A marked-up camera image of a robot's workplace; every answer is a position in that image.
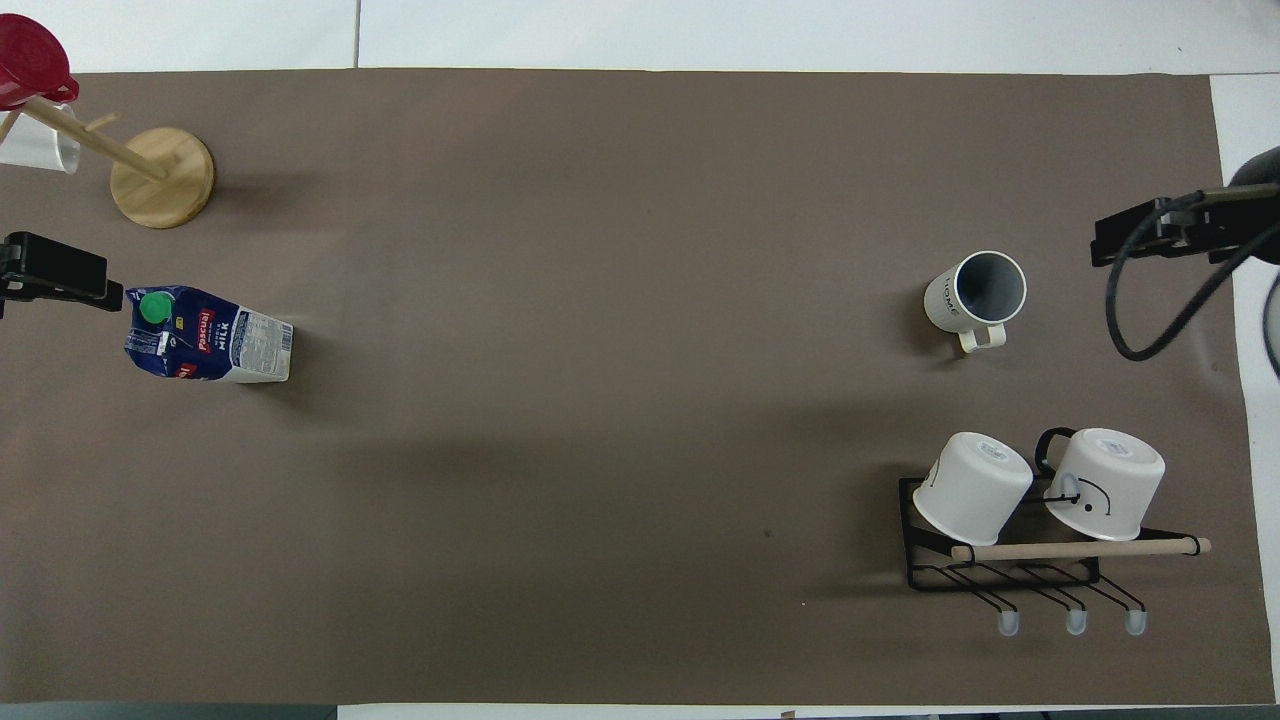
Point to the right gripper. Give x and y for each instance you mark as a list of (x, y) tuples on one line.
[(1258, 175)]

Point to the red cup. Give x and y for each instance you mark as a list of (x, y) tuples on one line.
[(28, 58)]

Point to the white cup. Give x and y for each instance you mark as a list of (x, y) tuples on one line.
[(38, 148)]

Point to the white mug with grey inside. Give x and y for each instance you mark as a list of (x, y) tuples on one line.
[(948, 300)]

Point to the plain white mug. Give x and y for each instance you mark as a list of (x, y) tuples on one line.
[(975, 490)]

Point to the blue and white milk carton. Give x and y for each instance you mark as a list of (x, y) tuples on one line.
[(225, 345)]

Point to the wooden mug tree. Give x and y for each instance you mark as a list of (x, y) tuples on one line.
[(165, 185)]

